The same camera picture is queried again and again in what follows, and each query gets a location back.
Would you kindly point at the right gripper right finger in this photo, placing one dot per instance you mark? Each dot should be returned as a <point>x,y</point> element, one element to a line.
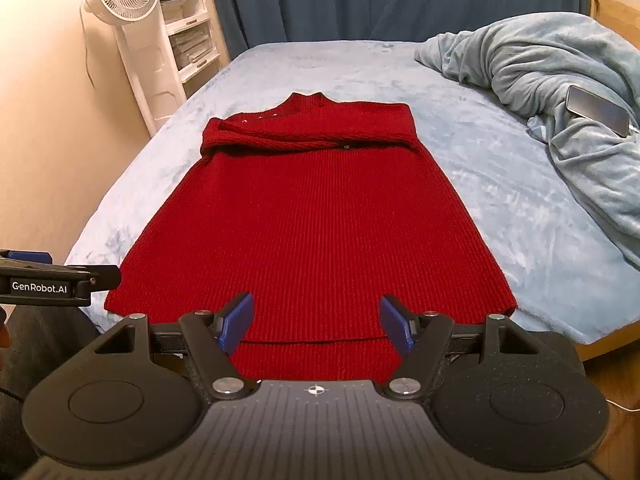
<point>496,393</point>

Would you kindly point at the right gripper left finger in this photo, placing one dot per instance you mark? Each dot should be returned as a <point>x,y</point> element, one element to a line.
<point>139,389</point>

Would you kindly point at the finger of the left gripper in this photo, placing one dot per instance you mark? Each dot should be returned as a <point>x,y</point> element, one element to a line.
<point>37,257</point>

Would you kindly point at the red knit sweater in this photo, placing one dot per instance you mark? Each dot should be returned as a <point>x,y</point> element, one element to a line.
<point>317,209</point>

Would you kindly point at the person's left hand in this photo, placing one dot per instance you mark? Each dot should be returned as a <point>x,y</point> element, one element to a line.
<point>5,338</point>

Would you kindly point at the white shelf unit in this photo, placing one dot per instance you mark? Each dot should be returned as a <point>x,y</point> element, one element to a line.
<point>196,41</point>

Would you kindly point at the white standing fan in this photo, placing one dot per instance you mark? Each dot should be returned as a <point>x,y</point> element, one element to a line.
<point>145,50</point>

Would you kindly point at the black smartphone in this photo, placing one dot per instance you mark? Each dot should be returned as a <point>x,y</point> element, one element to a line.
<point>588,105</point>

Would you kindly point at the grey-blue crumpled blanket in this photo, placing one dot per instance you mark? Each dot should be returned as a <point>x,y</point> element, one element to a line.
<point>531,62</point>

